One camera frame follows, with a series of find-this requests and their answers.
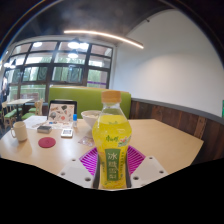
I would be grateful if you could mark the wooden dining table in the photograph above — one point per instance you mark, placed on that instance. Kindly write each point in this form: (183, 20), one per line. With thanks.
(20, 101)

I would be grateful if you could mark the group of green-seated wooden chairs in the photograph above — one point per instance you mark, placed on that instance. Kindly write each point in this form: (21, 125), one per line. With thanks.
(10, 114)

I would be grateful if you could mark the small blue-capped bottle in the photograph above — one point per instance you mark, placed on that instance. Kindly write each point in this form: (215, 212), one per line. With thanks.
(75, 121)

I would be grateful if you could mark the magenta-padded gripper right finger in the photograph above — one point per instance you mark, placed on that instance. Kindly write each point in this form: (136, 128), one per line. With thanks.
(148, 171)

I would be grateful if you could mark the green upholstered bench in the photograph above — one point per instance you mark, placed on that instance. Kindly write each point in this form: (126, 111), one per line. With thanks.
(86, 98)

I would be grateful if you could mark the black sticker-covered tablet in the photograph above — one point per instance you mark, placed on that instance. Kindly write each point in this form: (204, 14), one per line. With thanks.
(61, 112)

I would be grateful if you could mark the flat round red coaster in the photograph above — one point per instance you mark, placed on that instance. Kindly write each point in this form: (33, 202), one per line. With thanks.
(46, 142)

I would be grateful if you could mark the small white device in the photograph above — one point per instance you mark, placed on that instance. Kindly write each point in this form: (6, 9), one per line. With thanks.
(66, 132)

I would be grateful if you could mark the yellow drink bottle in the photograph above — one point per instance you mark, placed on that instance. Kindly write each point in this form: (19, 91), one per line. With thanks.
(111, 140)

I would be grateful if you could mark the group of pendant lamps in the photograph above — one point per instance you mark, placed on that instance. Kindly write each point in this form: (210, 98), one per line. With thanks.
(74, 45)

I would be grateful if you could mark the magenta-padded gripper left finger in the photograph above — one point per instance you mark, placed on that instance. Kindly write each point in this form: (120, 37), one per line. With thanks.
(75, 173)

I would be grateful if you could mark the red sachet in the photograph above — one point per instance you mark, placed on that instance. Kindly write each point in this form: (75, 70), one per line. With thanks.
(86, 141)

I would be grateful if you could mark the white paper sheet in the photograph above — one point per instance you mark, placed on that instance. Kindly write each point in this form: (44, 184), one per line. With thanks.
(33, 121)

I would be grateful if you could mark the white bowl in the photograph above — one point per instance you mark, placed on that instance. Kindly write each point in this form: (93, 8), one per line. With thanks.
(89, 118)

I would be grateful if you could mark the small dark box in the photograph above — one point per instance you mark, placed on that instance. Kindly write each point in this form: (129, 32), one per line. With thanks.
(44, 129)

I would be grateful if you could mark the long curved ceiling light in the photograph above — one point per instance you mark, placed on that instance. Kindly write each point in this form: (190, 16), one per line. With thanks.
(103, 34)

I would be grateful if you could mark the white mug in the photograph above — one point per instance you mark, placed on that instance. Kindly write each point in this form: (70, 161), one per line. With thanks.
(20, 131)

